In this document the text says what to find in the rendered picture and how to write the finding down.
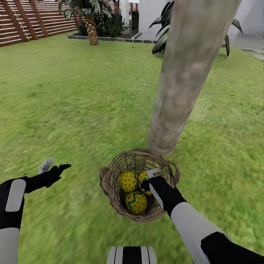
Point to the wicker basket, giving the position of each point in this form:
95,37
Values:
148,159

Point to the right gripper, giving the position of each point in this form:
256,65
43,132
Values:
145,185

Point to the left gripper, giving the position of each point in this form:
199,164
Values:
52,175

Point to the easter egg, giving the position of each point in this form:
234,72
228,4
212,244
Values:
136,201
142,177
129,181

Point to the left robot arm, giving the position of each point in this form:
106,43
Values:
12,203

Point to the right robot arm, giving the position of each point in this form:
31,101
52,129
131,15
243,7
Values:
207,243

